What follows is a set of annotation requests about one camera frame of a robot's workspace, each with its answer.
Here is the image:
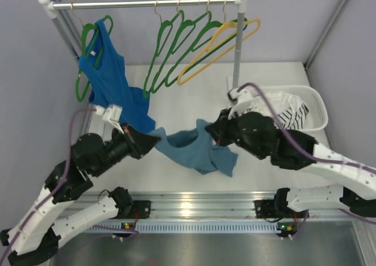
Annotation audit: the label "white plastic laundry basket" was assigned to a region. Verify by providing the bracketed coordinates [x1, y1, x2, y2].
[261, 85, 328, 132]

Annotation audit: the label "silver clothes rack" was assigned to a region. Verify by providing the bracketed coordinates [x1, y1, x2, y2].
[37, 0, 250, 90]

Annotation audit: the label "green hanger with blue top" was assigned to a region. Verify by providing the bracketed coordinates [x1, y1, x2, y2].
[70, 1, 114, 102]

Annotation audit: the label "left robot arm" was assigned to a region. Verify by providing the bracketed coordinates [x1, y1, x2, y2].
[1, 124, 161, 265]

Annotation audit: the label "white clothes in basket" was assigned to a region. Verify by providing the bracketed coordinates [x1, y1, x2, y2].
[251, 92, 303, 117]

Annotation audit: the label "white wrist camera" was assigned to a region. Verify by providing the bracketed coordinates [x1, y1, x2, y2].
[227, 88, 256, 119]
[94, 104, 123, 132]

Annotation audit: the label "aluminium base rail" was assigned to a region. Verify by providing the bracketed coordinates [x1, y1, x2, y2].
[49, 191, 365, 234]

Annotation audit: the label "royal blue tank top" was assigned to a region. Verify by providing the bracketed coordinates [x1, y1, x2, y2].
[79, 19, 156, 133]

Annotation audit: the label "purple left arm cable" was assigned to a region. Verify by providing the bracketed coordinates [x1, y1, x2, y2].
[0, 107, 140, 265]

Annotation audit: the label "light blue tank top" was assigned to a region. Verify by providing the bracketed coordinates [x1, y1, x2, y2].
[150, 119, 238, 177]

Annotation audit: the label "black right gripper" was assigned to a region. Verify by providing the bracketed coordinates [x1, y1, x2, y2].
[206, 106, 266, 160]

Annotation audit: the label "yellow hanger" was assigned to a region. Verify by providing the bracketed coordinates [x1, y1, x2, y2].
[177, 7, 261, 86]

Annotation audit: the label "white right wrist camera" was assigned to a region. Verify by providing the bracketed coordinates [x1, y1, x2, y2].
[227, 88, 256, 119]

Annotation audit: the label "striped garment in basket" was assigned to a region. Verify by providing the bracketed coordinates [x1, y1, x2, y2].
[278, 104, 309, 130]

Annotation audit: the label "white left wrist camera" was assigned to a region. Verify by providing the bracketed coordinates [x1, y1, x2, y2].
[94, 104, 123, 132]

